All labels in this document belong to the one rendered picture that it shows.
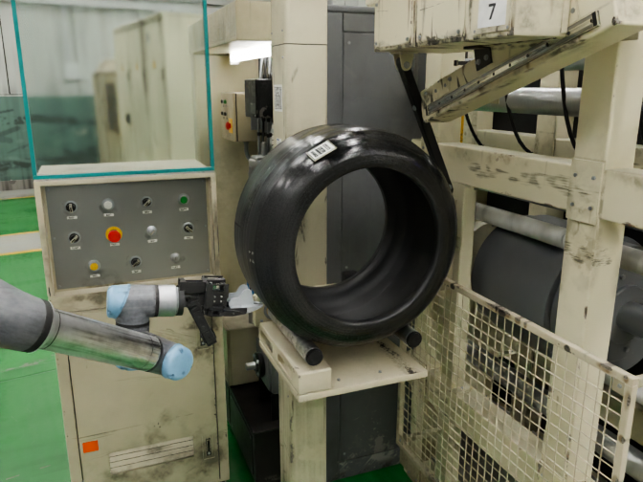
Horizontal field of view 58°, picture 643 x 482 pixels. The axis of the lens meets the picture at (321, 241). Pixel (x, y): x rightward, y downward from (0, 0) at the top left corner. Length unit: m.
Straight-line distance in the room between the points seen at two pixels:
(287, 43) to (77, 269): 0.99
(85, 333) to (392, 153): 0.77
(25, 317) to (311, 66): 1.02
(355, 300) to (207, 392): 0.75
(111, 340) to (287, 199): 0.47
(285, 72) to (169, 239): 0.72
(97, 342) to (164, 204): 0.92
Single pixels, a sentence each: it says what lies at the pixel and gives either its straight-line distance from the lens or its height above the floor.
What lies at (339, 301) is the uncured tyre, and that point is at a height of 0.93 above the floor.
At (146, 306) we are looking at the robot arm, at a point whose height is 1.06.
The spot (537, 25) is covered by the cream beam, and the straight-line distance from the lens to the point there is 1.30.
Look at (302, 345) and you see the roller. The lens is 1.49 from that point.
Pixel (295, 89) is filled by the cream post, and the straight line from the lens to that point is 1.69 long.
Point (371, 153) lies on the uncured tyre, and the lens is 1.37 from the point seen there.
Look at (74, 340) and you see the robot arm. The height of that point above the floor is 1.10.
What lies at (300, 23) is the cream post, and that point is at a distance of 1.70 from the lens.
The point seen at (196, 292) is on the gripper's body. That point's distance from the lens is 1.41.
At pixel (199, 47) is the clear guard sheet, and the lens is 1.99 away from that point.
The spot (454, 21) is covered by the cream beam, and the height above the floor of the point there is 1.68.
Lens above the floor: 1.54
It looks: 15 degrees down
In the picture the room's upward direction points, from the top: straight up
